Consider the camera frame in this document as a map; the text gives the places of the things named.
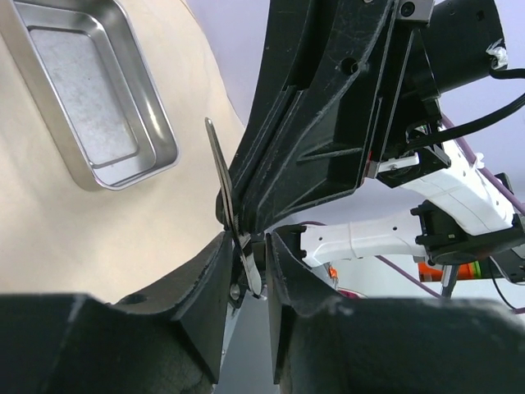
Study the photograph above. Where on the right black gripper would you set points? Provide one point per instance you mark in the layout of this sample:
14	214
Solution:
447	53

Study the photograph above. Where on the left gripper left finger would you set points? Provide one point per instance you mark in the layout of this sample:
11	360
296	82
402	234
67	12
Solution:
164	338

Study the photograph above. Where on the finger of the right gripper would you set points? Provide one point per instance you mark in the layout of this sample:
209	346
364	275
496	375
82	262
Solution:
282	165

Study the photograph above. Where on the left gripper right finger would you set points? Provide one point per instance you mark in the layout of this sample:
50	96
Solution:
324	342

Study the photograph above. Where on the steel surgical scissors forceps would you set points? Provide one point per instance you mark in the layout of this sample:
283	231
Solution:
242	240

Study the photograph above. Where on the beige cloth surgical kit wrap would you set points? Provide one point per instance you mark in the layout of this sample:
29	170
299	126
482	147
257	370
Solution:
56	237

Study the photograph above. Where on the stainless steel instrument tray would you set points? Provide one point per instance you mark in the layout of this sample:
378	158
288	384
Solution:
83	66

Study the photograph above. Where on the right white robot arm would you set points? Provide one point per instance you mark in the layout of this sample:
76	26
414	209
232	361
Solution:
463	217

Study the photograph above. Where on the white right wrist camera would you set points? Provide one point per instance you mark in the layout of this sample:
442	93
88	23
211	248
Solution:
416	11

